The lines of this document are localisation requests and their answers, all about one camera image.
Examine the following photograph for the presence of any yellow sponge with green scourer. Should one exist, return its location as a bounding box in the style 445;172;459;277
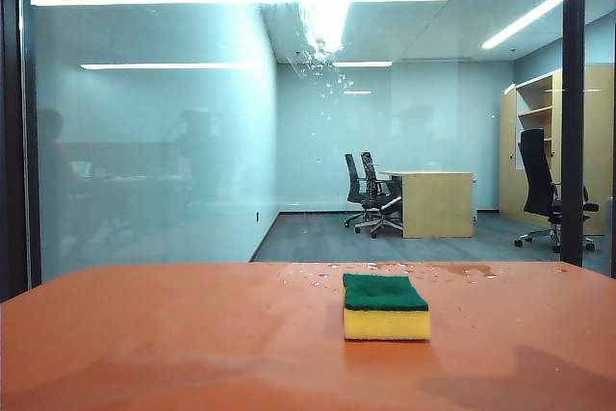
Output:
342;272;431;342

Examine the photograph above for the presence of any black mesh office chair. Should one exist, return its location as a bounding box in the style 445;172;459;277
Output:
354;150;404;239
344;153;374;229

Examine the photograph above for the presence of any light wooden office desk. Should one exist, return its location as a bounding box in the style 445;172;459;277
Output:
379;169;477;240

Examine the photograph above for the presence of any glass window pane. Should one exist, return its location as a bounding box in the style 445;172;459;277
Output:
21;0;616;280

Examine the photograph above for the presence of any light wooden shelf cabinet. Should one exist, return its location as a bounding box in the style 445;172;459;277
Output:
499;63;616;237

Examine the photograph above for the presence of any orange table mat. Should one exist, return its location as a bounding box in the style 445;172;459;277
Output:
0;261;616;411

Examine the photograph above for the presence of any tall black high-back office chair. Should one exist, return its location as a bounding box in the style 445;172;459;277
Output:
514;128;601;252

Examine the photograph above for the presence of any black vertical window post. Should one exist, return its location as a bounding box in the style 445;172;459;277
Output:
560;0;586;268

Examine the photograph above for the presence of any dark window frame edge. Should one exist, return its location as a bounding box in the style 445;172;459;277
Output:
0;0;43;302

